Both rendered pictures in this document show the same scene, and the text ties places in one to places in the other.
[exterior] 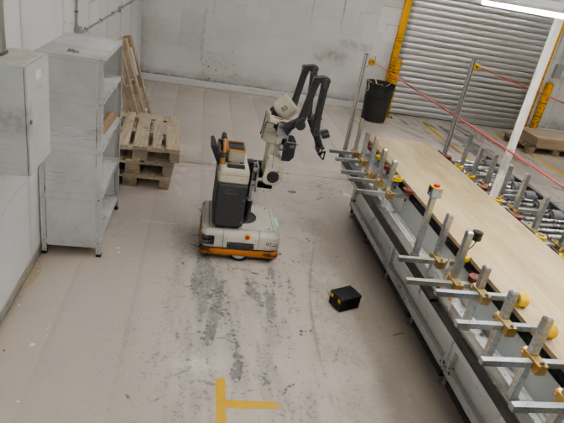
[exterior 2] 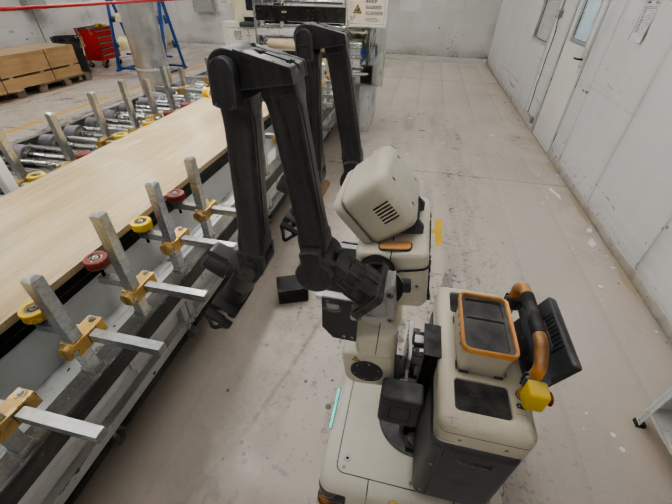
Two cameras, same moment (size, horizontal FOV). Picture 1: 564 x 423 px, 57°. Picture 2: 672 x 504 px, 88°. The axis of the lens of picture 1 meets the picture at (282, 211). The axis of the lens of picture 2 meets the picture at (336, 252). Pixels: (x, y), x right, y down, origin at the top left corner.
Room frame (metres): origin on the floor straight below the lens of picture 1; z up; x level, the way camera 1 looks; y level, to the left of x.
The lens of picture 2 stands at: (4.86, 0.33, 1.70)
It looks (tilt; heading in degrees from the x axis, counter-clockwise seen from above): 38 degrees down; 203
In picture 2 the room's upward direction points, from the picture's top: 1 degrees clockwise
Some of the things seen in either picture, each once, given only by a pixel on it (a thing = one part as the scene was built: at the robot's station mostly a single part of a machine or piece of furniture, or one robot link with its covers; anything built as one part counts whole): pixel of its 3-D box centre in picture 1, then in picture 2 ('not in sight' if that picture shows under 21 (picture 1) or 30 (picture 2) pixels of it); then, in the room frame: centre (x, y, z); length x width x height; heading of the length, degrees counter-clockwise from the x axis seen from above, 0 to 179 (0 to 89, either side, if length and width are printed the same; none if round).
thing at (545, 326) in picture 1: (528, 360); not in sight; (1.88, -1.20, 0.93); 0.04 x 0.04 x 0.48; 12
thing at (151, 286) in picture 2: (364, 174); (152, 287); (4.28, -0.65, 0.80); 0.43 x 0.03 x 0.04; 102
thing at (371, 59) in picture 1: (358, 105); not in sight; (5.13, -0.56, 1.20); 0.15 x 0.12 x 1.00; 12
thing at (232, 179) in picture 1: (234, 183); (453, 384); (4.05, 0.45, 0.59); 0.55 x 0.34 x 0.83; 12
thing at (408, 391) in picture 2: (264, 174); (381, 369); (4.17, 0.21, 0.68); 0.28 x 0.27 x 0.25; 12
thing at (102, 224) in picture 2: (371, 162); (124, 271); (4.33, -0.69, 0.90); 0.04 x 0.04 x 0.48; 12
